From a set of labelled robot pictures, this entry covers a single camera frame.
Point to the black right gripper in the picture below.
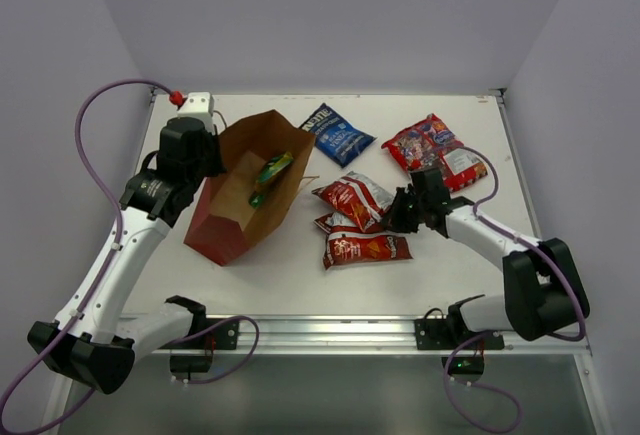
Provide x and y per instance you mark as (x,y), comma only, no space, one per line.
(393,220)

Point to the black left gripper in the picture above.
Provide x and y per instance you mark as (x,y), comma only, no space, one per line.
(209,153)

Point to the red Doritos chip bag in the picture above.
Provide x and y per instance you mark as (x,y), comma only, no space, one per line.
(363,201)

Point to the red patterned snack bag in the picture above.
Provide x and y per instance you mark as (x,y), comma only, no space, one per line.
(429,143)

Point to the red brown paper bag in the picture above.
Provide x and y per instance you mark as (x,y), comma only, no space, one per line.
(224,226)

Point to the green yellow candy packet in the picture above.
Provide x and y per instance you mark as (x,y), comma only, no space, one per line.
(271,171)

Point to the blue Kettle potato chips bag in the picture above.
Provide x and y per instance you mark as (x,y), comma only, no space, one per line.
(336,137)

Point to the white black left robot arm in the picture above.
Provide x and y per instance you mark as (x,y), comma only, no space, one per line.
(87,341)

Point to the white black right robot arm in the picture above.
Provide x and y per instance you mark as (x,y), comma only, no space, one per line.
(542,293)

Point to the small green candy packet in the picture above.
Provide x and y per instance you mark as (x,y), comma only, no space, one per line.
(256,199)

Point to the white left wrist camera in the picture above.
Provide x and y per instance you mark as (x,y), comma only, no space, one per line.
(200,106)

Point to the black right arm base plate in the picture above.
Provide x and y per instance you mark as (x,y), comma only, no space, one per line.
(438,330)

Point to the aluminium front mounting rail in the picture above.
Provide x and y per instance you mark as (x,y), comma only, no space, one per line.
(361,335)

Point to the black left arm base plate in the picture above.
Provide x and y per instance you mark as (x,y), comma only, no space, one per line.
(222,338)

